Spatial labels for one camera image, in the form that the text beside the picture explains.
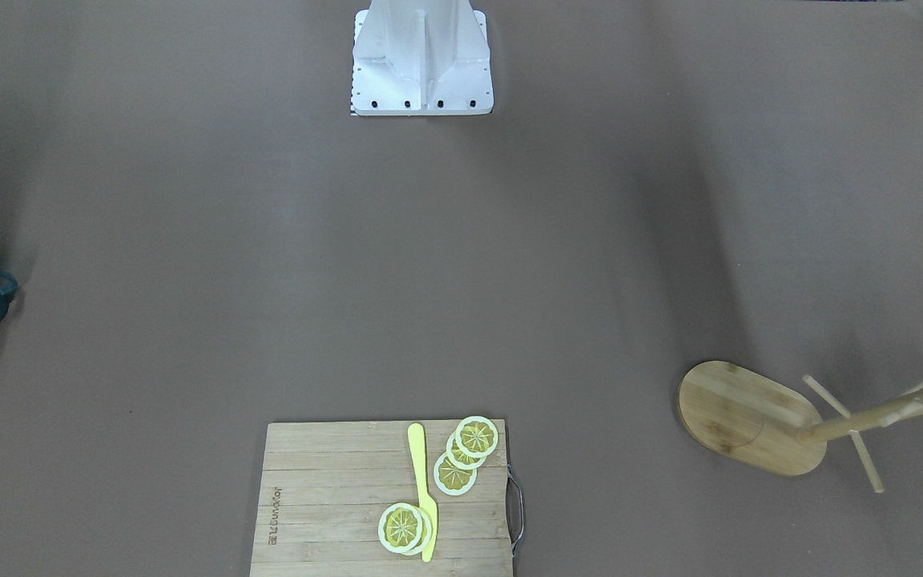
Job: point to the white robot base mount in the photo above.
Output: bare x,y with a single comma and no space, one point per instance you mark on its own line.
421,58

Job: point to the yellow plastic knife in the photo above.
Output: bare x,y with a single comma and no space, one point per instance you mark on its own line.
417,449

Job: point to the lemon slice far end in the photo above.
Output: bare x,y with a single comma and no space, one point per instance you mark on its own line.
476,437

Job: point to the bamboo cutting board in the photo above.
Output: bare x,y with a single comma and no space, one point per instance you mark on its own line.
324,486

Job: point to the wooden cup storage rack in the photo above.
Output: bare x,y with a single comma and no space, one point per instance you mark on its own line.
757,421

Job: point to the lemon slice on knife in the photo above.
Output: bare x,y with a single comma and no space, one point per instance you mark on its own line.
399,528

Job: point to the lemon slice middle stack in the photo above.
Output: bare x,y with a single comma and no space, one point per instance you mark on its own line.
460,459

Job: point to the lemon slice under top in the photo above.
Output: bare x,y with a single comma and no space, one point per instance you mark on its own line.
426,533

